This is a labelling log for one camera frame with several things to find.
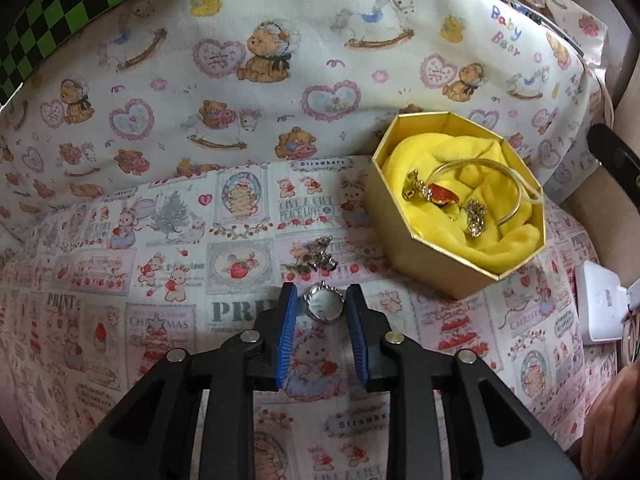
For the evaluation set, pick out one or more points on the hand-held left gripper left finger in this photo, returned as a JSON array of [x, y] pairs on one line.
[[286, 330]]

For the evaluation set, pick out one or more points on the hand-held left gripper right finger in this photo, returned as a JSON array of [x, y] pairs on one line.
[[357, 335]]

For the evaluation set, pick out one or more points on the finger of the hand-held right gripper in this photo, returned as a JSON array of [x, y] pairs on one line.
[[617, 160]]

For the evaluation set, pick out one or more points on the gold octagonal box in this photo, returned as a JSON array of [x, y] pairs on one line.
[[440, 265]]

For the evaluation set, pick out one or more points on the gold charm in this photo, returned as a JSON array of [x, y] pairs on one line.
[[414, 185]]

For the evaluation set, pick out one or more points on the orange gold pendant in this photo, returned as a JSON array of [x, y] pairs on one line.
[[444, 194]]

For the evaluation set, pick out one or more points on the small silver earrings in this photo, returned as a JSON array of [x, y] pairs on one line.
[[315, 255]]

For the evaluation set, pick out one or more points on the strawberry printed cloth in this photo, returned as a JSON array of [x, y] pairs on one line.
[[150, 285]]

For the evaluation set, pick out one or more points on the yellow cloth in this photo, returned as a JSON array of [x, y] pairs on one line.
[[505, 250]]

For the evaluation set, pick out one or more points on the white power bank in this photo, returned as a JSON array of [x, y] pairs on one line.
[[600, 305]]

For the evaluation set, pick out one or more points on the person's leg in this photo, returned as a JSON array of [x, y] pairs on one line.
[[617, 415]]

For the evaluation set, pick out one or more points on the bear printed cloth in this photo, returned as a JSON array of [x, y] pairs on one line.
[[250, 60]]

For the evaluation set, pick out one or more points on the green black checkered cloth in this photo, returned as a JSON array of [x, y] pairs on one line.
[[75, 15]]

